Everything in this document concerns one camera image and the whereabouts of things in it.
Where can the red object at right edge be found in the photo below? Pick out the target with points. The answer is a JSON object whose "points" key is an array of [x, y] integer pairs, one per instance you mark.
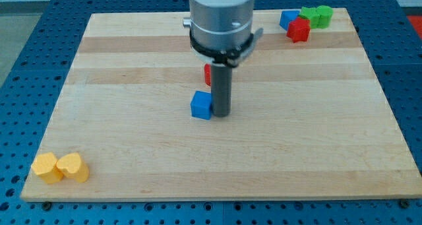
{"points": [[416, 22]]}

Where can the yellow heart block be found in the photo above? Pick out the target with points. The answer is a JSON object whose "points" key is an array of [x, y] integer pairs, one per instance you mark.
{"points": [[74, 167]]}

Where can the blue triangle block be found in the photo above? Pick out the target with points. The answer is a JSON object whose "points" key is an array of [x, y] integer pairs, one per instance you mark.
{"points": [[287, 16]]}

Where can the green star block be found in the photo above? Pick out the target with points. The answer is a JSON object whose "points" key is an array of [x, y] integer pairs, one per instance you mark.
{"points": [[310, 13]]}

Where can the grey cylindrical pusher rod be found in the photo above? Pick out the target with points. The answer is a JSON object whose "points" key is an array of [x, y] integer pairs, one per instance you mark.
{"points": [[221, 80]]}

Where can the yellow hexagon block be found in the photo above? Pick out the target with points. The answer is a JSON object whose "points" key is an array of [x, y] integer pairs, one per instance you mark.
{"points": [[45, 167]]}

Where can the green circle block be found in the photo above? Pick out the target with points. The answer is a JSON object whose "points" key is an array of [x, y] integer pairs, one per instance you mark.
{"points": [[325, 15]]}

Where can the red star block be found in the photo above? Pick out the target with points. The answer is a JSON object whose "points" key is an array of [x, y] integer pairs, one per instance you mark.
{"points": [[299, 30]]}

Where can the wooden board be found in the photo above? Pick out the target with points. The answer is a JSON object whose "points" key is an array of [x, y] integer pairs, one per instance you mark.
{"points": [[308, 121]]}

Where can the blue cube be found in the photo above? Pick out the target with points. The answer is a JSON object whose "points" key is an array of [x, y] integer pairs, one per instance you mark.
{"points": [[201, 105]]}

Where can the red circle block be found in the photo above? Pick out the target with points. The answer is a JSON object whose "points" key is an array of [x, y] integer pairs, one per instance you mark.
{"points": [[207, 74]]}

